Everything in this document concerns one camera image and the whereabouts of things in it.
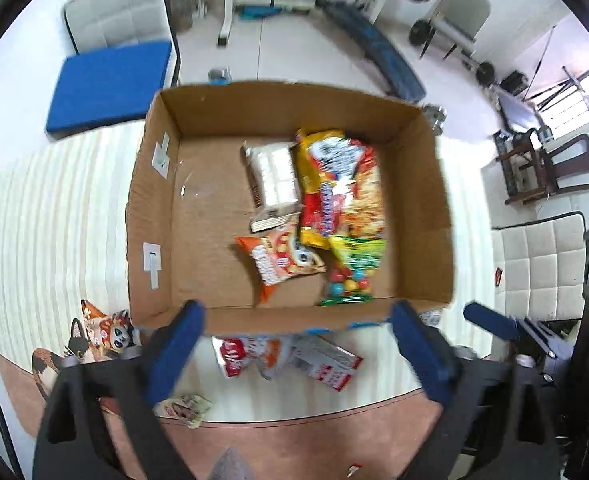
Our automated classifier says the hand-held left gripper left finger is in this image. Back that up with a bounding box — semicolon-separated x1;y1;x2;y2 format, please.
32;299;208;480

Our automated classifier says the dark wooden chair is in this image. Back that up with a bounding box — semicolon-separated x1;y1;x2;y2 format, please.
494;132;589;206

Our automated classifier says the blue padded bench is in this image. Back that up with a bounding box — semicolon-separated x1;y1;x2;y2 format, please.
314;0;427;101

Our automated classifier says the yellow red snack bag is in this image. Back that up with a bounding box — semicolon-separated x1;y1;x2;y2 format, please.
294;127;355;251

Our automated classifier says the blue cushion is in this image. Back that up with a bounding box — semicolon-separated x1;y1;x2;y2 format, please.
46;40;174;136

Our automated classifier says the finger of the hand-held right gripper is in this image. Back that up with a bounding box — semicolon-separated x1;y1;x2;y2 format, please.
463;301;575;361

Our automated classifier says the small beige snack packet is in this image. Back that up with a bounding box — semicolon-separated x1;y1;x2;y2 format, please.
154;394;212;428

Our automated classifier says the red white snack packet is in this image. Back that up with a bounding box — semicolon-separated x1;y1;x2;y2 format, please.
212;336;295;381

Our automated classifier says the green candy bag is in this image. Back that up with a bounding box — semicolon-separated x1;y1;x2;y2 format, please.
319;234;387;307

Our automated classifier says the orange chips bag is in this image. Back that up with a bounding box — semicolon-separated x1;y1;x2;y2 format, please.
307;137;387;238

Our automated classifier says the beige chair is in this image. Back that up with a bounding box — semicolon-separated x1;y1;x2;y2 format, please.
419;0;492;58

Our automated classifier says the white weight bench frame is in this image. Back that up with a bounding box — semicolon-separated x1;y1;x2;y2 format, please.
218;0;315;48

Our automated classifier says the black dumbbell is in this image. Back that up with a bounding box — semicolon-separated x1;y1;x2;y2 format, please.
408;19;497;86

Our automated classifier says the red white snack box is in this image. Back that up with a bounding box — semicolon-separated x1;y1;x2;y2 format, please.
289;335;364;392

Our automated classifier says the white wafer packet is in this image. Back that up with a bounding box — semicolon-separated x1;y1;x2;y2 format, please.
242;141;305;233

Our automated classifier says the striped cat print mat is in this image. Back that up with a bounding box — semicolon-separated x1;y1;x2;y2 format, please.
0;120;495;480

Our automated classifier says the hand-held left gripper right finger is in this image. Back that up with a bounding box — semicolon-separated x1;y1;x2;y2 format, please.
389;299;562;480

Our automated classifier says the orange cartoon snack packet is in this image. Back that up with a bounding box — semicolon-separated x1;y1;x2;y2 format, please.
235;220;327;306
81;299;141;362

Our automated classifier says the cardboard box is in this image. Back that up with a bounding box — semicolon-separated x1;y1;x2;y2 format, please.
125;80;456;333

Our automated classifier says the grey cloth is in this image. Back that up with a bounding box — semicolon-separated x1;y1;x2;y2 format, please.
209;447;255;480

